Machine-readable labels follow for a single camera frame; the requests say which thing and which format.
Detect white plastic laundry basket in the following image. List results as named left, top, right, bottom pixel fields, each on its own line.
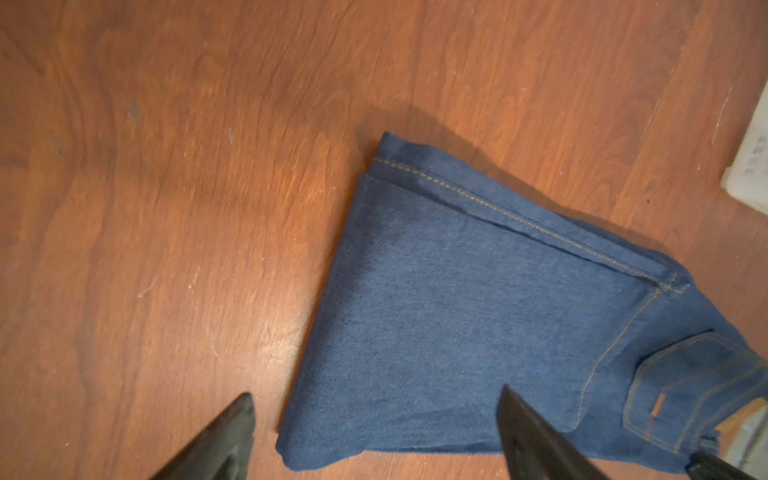
left=720, top=87, right=768, bottom=215

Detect dark blue denim trousers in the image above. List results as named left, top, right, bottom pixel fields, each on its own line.
left=276, top=133, right=767, bottom=473

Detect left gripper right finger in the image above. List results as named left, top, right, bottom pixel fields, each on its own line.
left=496, top=385, right=607, bottom=480

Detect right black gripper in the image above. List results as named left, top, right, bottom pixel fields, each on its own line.
left=685, top=450, right=756, bottom=480

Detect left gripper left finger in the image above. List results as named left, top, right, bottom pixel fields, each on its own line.
left=151, top=392, right=256, bottom=480

